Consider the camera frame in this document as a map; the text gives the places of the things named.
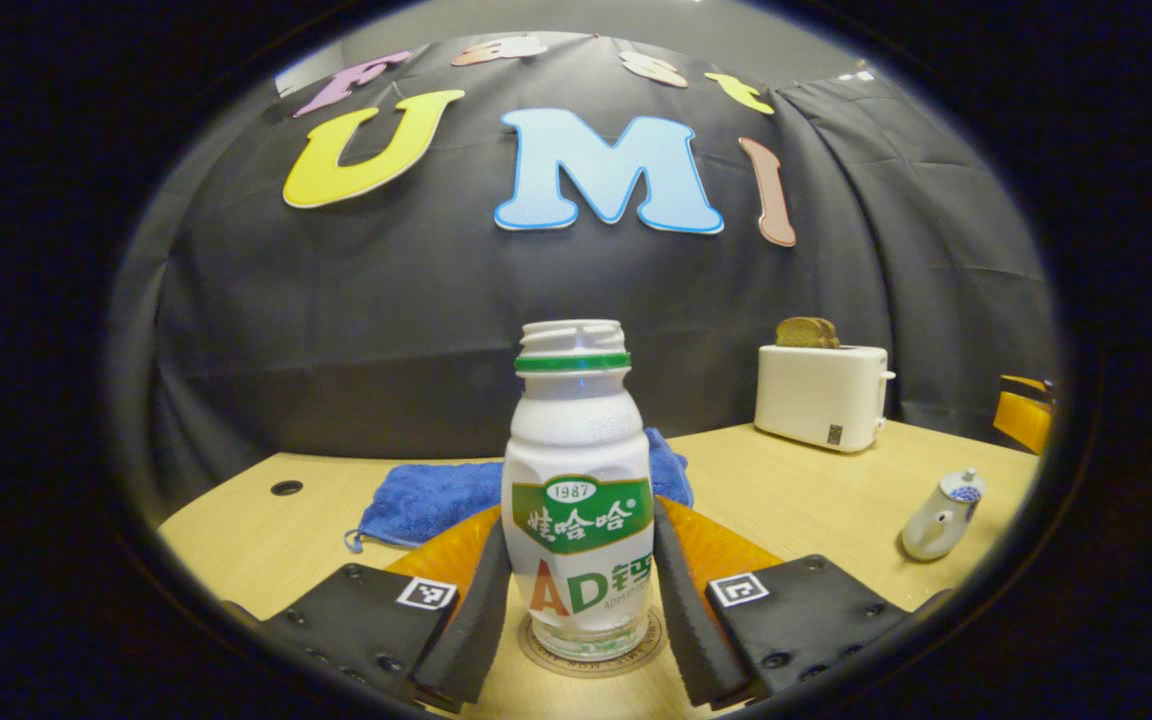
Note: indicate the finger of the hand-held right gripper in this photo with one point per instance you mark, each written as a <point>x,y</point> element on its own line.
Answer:
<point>1024,415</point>

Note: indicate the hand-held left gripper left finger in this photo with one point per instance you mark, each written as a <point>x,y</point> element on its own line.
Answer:
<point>471,630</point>

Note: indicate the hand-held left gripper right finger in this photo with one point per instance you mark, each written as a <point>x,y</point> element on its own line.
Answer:
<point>686,630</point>

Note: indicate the white teacup lid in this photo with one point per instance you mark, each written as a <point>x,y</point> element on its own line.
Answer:
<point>966,490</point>

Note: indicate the round brown coaster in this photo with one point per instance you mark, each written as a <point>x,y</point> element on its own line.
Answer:
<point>591,665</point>

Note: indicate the white blue floral teacup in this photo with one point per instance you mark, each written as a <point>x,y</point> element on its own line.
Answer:
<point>926,530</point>

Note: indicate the white water bottle green label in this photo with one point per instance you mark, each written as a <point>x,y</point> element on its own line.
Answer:
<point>576,450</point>

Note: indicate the blue towel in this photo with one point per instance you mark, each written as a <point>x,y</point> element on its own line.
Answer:
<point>426,505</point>

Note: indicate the cream white toaster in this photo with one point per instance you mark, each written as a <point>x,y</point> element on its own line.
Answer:
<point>816,395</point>

